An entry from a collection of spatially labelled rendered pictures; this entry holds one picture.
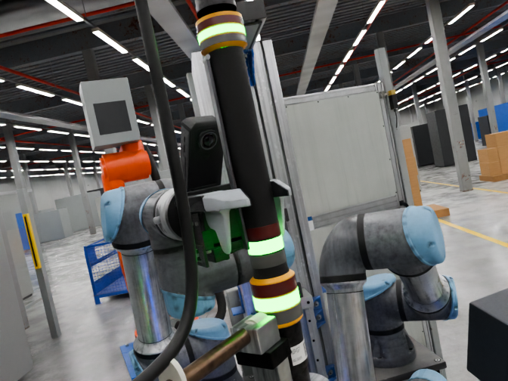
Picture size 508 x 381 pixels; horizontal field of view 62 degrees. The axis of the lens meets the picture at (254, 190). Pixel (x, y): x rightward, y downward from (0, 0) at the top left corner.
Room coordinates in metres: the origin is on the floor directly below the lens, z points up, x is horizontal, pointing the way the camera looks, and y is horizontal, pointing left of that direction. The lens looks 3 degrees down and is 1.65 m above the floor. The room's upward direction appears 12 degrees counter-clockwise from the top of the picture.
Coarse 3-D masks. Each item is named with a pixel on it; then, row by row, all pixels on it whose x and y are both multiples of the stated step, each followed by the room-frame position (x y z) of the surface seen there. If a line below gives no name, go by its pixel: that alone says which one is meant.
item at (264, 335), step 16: (272, 320) 0.36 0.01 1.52; (256, 336) 0.34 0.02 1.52; (272, 336) 0.35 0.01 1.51; (240, 352) 0.36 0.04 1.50; (256, 352) 0.34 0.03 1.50; (272, 352) 0.34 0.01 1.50; (288, 352) 0.36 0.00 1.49; (256, 368) 0.37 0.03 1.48; (272, 368) 0.34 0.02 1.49; (288, 368) 0.36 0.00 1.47
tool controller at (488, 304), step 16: (480, 304) 0.92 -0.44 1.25; (496, 304) 0.92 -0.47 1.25; (480, 320) 0.91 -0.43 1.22; (496, 320) 0.87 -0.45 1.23; (480, 336) 0.92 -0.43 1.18; (496, 336) 0.88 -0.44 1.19; (480, 352) 0.93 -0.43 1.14; (496, 352) 0.89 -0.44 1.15; (480, 368) 0.94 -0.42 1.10; (496, 368) 0.90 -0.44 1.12
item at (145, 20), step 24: (144, 0) 0.32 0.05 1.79; (144, 24) 0.32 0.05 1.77; (144, 48) 0.32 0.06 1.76; (168, 120) 0.32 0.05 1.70; (168, 144) 0.32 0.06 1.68; (192, 240) 0.32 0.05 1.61; (192, 264) 0.31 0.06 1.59; (192, 288) 0.31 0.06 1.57; (192, 312) 0.30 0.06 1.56; (168, 360) 0.28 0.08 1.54
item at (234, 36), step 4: (212, 36) 0.37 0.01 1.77; (216, 36) 0.37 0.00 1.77; (220, 36) 0.37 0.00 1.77; (224, 36) 0.37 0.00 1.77; (228, 36) 0.37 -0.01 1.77; (232, 36) 0.37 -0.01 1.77; (236, 36) 0.37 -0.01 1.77; (240, 36) 0.38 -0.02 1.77; (244, 36) 0.38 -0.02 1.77; (204, 40) 0.38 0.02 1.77; (208, 40) 0.37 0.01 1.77; (212, 40) 0.37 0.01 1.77; (216, 40) 0.37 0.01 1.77; (220, 40) 0.37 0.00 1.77; (224, 40) 0.37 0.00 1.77; (228, 40) 0.37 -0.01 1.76; (232, 40) 0.37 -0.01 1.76; (236, 40) 0.37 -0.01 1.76; (240, 40) 0.38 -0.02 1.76; (244, 40) 0.38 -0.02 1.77; (200, 44) 0.38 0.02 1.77; (204, 44) 0.38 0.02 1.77; (208, 44) 0.38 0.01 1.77; (212, 44) 0.37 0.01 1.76; (200, 48) 0.39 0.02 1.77; (204, 48) 0.38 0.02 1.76
